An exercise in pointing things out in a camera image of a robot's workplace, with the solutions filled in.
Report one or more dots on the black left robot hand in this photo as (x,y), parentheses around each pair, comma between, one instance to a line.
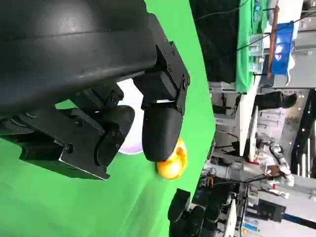
(74,49)

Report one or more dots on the blue banner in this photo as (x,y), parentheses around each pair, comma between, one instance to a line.
(281,37)

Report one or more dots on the hanging green cloth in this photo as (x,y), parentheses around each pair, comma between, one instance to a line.
(244,61)

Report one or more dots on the lilac plate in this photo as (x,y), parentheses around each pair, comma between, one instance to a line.
(135,143)

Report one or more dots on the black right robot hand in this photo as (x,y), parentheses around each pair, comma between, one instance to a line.
(179,209)

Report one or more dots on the black backdrop cloth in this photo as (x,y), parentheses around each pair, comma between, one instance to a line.
(217,49)

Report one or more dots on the green table cloth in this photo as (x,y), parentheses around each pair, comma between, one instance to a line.
(74,209)

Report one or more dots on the orange white toy bread roll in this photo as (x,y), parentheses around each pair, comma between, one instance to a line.
(172,170)

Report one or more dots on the brown wooden stick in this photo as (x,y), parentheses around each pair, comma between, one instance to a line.
(271,44)

